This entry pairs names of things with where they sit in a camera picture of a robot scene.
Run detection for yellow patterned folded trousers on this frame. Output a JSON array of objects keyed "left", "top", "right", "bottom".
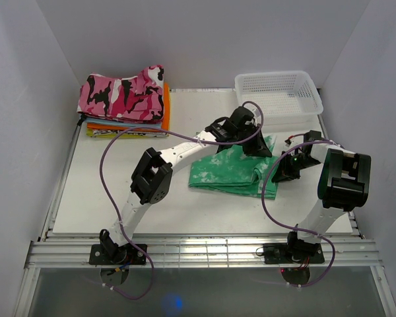
[{"left": 86, "top": 128, "right": 168, "bottom": 139}]

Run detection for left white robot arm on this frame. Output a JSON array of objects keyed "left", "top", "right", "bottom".
[{"left": 99, "top": 101, "right": 272, "bottom": 264}]

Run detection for aluminium frame rail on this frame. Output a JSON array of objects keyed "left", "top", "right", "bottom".
[{"left": 24, "top": 234, "right": 383, "bottom": 268}]

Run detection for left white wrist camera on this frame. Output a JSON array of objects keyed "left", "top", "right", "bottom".
[{"left": 251, "top": 109, "right": 263, "bottom": 125}]

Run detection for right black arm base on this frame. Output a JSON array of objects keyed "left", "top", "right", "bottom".
[{"left": 255, "top": 243, "right": 325, "bottom": 265}]

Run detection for purple cable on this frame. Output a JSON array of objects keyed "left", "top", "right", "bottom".
[
  {"left": 260, "top": 138, "right": 344, "bottom": 289},
  {"left": 98, "top": 100, "right": 265, "bottom": 300}
]

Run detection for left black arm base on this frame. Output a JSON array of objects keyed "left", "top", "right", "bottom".
[{"left": 88, "top": 244, "right": 147, "bottom": 266}]

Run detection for green tie-dye trousers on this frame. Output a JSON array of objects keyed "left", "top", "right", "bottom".
[{"left": 188, "top": 145, "right": 277, "bottom": 197}]

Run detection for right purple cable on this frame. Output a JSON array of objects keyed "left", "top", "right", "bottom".
[{"left": 260, "top": 138, "right": 344, "bottom": 289}]

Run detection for white plastic basket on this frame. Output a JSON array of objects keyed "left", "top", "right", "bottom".
[{"left": 235, "top": 71, "right": 323, "bottom": 125}]

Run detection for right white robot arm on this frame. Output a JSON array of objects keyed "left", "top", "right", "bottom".
[{"left": 263, "top": 130, "right": 371, "bottom": 264}]

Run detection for orange folded trousers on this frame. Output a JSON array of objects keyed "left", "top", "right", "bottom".
[{"left": 84, "top": 84, "right": 170, "bottom": 132}]

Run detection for light blue folded trousers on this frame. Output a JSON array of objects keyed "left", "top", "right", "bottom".
[{"left": 85, "top": 117, "right": 162, "bottom": 129}]

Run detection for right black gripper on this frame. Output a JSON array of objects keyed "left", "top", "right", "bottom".
[{"left": 272, "top": 151, "right": 321, "bottom": 183}]

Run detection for pink camouflage folded trousers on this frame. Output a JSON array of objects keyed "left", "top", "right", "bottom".
[{"left": 77, "top": 65, "right": 164, "bottom": 123}]

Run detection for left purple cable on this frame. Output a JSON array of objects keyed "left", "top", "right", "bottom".
[{"left": 98, "top": 100, "right": 265, "bottom": 300}]

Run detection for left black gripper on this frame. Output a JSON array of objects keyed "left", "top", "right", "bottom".
[{"left": 234, "top": 124, "right": 272, "bottom": 159}]

